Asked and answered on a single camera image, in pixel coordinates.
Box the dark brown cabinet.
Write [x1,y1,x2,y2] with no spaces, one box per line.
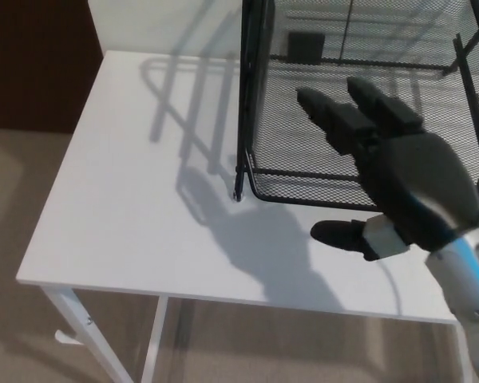
[0,0,105,135]

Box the white desk with metal legs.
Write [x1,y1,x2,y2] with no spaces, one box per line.
[14,49,479,383]

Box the black metal file rack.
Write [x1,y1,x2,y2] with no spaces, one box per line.
[232,0,479,220]

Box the white hook on desk leg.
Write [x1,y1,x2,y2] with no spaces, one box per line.
[53,330,85,345]

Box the black rectangular plate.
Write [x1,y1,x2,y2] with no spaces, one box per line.
[287,32,326,65]

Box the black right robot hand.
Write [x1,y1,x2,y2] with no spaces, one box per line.
[296,75,479,263]

